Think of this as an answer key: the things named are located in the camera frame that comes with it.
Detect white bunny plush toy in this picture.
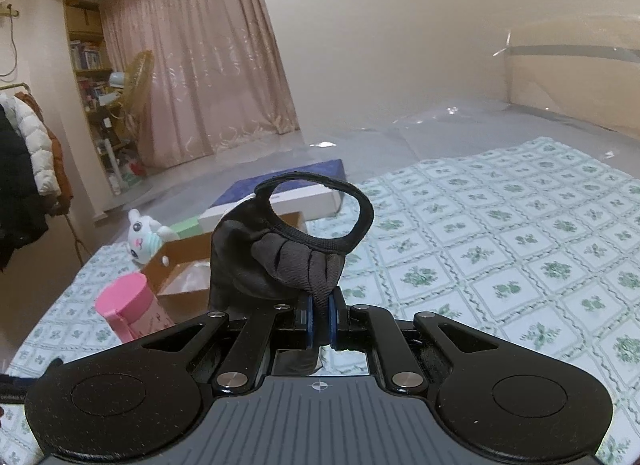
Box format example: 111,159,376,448
127,208,179,266

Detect wooden bookshelf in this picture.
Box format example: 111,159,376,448
63,0,128,194

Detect yellow standing fan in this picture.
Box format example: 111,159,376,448
118,50,154,148

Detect white puffer jacket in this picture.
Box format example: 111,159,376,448
1,92,61,198

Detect green flat box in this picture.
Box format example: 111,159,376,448
170,216,203,239

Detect orange brown jacket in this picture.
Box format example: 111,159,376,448
14,92,74,216

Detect clothes rack rail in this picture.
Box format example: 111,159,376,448
0,5,20,19

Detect black jacket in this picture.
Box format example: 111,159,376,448
0,109,48,270

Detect clear plastic table cover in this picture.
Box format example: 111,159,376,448
128,8,639,224

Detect brown cardboard box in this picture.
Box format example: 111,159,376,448
140,210,307,324

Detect pink lidded cup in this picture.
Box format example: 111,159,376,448
94,272,175,344

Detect black face mask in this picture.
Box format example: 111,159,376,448
208,172,374,376

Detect pink curtain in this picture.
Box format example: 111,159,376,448
100,0,299,168

